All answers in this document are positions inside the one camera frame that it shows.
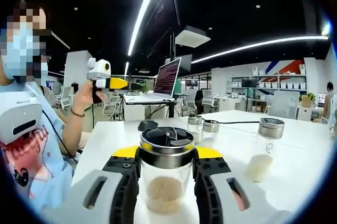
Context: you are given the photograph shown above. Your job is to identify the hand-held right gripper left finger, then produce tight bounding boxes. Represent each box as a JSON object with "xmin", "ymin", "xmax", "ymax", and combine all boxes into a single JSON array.
[{"xmin": 42, "ymin": 145, "xmax": 141, "ymax": 224}]

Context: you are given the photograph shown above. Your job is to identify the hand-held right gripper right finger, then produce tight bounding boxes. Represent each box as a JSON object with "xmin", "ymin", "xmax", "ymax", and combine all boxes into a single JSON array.
[{"xmin": 193, "ymin": 146, "xmax": 294, "ymax": 224}]

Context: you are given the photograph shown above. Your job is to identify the tall seasoning bottle white contents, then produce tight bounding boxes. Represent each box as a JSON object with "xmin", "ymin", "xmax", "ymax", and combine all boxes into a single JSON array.
[{"xmin": 244, "ymin": 117, "xmax": 285, "ymax": 183}]

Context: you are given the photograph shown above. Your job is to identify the short seasoning bottle beige contents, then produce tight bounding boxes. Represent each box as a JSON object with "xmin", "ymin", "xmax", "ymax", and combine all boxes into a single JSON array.
[{"xmin": 187, "ymin": 114, "xmax": 203, "ymax": 145}]

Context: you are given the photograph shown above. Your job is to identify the short seasoning bottle white contents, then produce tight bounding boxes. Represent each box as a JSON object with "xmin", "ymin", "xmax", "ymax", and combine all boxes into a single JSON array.
[{"xmin": 202, "ymin": 120, "xmax": 220, "ymax": 147}]

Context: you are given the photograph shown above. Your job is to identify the tall seasoning bottle brown contents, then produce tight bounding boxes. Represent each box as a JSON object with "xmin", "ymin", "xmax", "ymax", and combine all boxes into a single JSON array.
[{"xmin": 139, "ymin": 126, "xmax": 196, "ymax": 216}]

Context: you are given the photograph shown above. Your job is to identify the person's left hand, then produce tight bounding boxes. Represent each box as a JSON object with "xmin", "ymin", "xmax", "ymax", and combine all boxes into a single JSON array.
[{"xmin": 71, "ymin": 79, "xmax": 106, "ymax": 117}]

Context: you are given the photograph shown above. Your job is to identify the white office chair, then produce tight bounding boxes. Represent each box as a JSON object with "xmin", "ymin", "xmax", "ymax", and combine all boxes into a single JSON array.
[
  {"xmin": 56, "ymin": 86, "xmax": 73, "ymax": 109},
  {"xmin": 102, "ymin": 95, "xmax": 119, "ymax": 116},
  {"xmin": 201, "ymin": 89, "xmax": 221, "ymax": 109}
]

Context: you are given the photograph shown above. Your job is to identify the white laptop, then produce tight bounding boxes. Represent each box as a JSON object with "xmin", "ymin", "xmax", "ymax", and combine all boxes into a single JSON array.
[{"xmin": 123, "ymin": 57, "xmax": 182, "ymax": 105}]

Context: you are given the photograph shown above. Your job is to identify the black computer mouse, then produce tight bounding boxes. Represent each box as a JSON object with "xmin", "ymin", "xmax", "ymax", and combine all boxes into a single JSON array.
[{"xmin": 137, "ymin": 120, "xmax": 159, "ymax": 131}]

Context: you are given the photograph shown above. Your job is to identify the small hanging monitor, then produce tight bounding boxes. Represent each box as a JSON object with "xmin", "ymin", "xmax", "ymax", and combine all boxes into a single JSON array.
[{"xmin": 180, "ymin": 54, "xmax": 193, "ymax": 74}]

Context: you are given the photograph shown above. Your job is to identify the long curved ceiling light strip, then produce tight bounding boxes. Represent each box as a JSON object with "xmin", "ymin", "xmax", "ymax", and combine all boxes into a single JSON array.
[{"xmin": 127, "ymin": 0, "xmax": 167, "ymax": 57}]

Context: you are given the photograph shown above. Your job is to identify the white ceiling air unit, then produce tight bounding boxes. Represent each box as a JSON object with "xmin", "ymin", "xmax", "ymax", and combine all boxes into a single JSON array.
[{"xmin": 174, "ymin": 25, "xmax": 211, "ymax": 49}]

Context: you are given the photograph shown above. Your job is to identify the large hanging dark monitor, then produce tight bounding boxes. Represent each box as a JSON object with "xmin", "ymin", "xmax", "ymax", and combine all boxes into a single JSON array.
[{"xmin": 145, "ymin": 0, "xmax": 183, "ymax": 58}]

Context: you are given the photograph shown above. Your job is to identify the white low cabinet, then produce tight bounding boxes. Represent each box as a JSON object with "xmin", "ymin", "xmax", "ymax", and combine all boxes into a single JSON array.
[
  {"xmin": 296, "ymin": 106, "xmax": 315, "ymax": 121},
  {"xmin": 217, "ymin": 97, "xmax": 236, "ymax": 112}
]

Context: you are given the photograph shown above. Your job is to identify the white chest-worn device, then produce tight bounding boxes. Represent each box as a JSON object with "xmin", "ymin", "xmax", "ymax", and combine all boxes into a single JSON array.
[{"xmin": 0, "ymin": 95, "xmax": 43, "ymax": 146}]

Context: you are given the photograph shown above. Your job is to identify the grey mesh office chair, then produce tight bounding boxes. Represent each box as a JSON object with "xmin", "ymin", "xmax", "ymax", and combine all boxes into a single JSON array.
[{"xmin": 267, "ymin": 90, "xmax": 301, "ymax": 120}]

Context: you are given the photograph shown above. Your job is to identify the black monitor on stand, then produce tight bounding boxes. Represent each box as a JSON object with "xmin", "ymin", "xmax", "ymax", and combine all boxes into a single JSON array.
[{"xmin": 241, "ymin": 77, "xmax": 257, "ymax": 88}]

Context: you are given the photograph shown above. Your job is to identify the cardboard box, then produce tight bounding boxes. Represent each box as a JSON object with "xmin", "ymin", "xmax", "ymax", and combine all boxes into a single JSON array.
[{"xmin": 301, "ymin": 95, "xmax": 313, "ymax": 108}]

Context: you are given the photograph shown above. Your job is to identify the small leafy plant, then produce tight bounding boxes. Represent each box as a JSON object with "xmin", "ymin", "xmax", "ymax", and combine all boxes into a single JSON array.
[{"xmin": 300, "ymin": 91, "xmax": 316, "ymax": 101}]

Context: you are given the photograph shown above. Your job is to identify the row of white storage boxes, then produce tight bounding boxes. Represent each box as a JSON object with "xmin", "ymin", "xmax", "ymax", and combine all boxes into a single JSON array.
[{"xmin": 257, "ymin": 81, "xmax": 306, "ymax": 90}]

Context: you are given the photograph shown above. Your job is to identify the brown bead bracelet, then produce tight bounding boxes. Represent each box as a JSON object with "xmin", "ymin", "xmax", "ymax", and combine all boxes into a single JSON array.
[{"xmin": 70, "ymin": 108, "xmax": 86, "ymax": 118}]

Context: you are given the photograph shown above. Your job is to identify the black chest device cable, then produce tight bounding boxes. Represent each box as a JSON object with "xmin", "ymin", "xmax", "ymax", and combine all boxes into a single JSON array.
[{"xmin": 42, "ymin": 109, "xmax": 79, "ymax": 164}]

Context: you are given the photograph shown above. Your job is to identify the black table cable with plug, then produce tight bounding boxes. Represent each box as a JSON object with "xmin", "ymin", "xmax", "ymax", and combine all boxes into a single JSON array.
[{"xmin": 217, "ymin": 120, "xmax": 261, "ymax": 125}]

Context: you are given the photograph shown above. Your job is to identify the wall shelf unit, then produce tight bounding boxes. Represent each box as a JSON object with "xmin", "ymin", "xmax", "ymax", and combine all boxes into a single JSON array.
[{"xmin": 231, "ymin": 74, "xmax": 308, "ymax": 96}]

